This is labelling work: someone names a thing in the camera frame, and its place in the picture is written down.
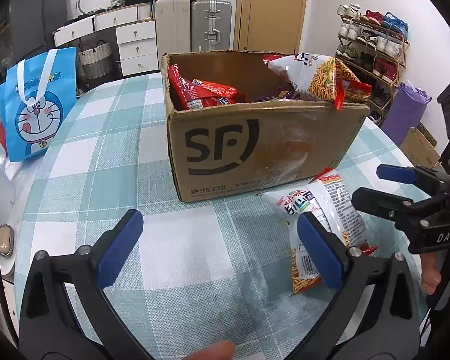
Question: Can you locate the right hand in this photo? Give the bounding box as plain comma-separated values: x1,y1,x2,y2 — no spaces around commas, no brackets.
420,253,441,295

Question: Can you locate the wooden door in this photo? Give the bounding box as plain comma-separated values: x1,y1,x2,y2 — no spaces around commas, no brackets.
234,0,306,55

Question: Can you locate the blue Doraemon tote bag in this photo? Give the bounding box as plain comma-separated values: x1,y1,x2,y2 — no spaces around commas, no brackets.
0,47,77,162

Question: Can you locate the plaid tablecloth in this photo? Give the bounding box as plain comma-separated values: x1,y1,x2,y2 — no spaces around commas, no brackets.
13,71,433,360

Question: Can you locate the beige suitcase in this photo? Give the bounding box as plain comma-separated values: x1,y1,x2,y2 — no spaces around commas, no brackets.
155,0,191,67

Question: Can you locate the left hand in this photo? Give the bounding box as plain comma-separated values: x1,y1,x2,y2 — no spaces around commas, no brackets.
183,340,236,360

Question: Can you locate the small cardboard box on floor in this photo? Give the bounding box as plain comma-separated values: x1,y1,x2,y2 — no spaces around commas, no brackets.
400,127,440,169

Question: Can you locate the white noodle snack bag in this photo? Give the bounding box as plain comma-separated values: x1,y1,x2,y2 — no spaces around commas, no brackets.
263,53,372,111

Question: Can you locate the woven basket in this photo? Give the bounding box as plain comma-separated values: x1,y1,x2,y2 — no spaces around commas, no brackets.
79,40,113,80

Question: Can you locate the white purple snack bag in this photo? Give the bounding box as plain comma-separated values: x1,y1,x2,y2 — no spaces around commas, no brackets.
255,82,295,102

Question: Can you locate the black refrigerator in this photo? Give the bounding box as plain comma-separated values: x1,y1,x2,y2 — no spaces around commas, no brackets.
9,0,67,62

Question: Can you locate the silver suitcase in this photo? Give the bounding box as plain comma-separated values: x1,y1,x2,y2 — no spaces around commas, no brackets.
191,0,232,51

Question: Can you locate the small beige case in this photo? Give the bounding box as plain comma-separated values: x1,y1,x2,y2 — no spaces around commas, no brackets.
0,223,14,257

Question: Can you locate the red cone snack bag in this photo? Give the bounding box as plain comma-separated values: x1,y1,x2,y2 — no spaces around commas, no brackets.
192,79,246,103

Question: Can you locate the SF cardboard box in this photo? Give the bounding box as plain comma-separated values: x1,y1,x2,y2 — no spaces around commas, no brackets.
162,50,369,203

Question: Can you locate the red chocolate snack bag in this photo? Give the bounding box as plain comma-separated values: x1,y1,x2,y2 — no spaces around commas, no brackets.
167,63,247,112

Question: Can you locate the white drawer desk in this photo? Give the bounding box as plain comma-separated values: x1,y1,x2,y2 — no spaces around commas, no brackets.
53,2,159,77

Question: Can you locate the shoe rack with shoes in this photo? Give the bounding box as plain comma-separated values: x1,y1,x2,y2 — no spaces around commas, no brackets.
336,3,409,125

